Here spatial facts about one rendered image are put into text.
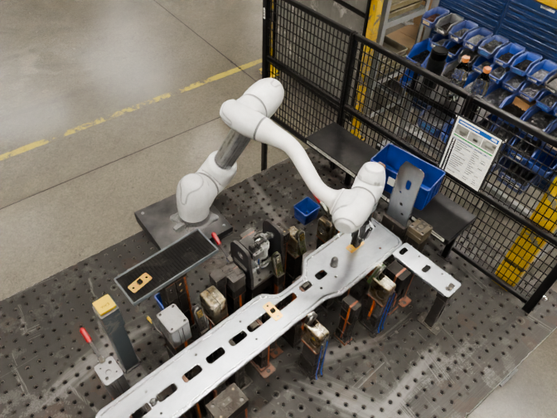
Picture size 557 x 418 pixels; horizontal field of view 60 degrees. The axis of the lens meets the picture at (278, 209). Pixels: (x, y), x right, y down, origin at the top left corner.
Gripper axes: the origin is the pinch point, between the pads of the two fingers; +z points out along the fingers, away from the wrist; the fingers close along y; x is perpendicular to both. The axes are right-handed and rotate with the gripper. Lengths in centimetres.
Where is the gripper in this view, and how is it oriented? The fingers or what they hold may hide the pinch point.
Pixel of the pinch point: (356, 239)
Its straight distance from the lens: 206.6
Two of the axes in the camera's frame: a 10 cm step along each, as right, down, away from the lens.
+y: 6.6, 5.7, -4.9
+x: 7.5, -4.8, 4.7
